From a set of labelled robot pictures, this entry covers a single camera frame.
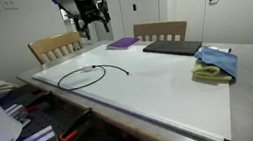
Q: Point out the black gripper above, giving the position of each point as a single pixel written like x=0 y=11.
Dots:
x=91 y=8

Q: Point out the white charger adapter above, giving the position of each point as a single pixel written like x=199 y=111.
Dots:
x=88 y=68

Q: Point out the white whiteboard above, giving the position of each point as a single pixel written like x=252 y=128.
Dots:
x=152 y=87

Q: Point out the white kitchen base cabinet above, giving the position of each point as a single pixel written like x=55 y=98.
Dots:
x=101 y=34

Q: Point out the purple notebook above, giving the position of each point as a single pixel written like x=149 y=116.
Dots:
x=124 y=43

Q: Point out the light wooden slat-back chair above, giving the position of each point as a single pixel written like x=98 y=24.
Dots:
x=55 y=44
x=160 y=28

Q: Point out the closed black laptop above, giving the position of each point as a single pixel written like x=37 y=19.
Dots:
x=173 y=47

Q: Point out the white door with paper sign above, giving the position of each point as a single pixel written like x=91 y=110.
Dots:
x=184 y=8

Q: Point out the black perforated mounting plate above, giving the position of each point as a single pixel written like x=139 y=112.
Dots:
x=46 y=118

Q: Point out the white folded cloth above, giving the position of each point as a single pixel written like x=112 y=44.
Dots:
x=1 y=88

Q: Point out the yellow-green cloth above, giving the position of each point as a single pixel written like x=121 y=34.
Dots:
x=206 y=71

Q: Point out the silver metal brackets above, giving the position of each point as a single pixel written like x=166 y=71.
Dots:
x=16 y=113

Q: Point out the blue cloth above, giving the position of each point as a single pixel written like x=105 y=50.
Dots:
x=219 y=60

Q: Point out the white wall switch plate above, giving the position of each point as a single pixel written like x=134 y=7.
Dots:
x=9 y=2

